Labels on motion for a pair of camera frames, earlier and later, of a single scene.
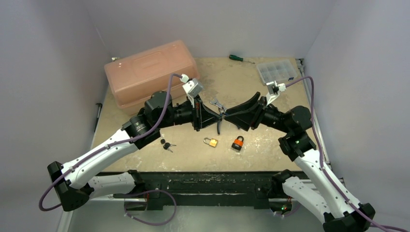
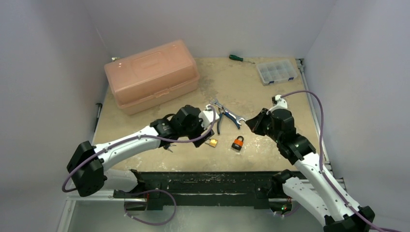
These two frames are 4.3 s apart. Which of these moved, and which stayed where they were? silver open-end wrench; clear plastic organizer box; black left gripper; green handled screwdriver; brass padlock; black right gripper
Moved: black right gripper; black left gripper
Stayed: silver open-end wrench; brass padlock; green handled screwdriver; clear plastic organizer box
